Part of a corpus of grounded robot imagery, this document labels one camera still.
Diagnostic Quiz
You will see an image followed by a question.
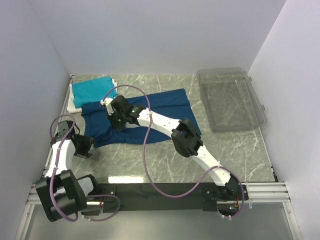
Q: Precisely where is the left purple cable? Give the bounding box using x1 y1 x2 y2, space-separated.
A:
48 114 122 223

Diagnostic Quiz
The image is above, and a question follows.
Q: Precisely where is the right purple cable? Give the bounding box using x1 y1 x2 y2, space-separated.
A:
102 84 246 219

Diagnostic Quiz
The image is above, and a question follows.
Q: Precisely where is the dark blue t-shirt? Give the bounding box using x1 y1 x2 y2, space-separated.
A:
80 88 202 148

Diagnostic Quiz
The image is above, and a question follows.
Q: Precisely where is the black base beam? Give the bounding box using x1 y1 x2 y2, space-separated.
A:
69 181 248 214

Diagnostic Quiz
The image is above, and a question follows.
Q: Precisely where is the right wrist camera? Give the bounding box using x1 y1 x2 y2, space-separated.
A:
100 97 114 115

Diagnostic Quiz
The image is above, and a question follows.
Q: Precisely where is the clear plastic bin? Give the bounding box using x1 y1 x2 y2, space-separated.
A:
196 67 267 132

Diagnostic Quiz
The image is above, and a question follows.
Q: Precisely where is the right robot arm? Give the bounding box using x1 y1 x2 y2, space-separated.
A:
100 95 244 200

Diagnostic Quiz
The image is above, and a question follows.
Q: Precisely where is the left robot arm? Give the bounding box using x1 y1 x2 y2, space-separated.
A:
35 120 100 222

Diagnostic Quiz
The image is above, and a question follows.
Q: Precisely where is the teal folded t-shirt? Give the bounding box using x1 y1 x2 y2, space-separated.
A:
71 75 118 107

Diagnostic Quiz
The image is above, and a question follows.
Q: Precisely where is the white folded t-shirt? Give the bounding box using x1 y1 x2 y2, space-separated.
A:
66 78 119 115

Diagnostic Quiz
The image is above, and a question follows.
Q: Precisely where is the purple cable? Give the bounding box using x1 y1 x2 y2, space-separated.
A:
102 84 246 219
48 114 122 223

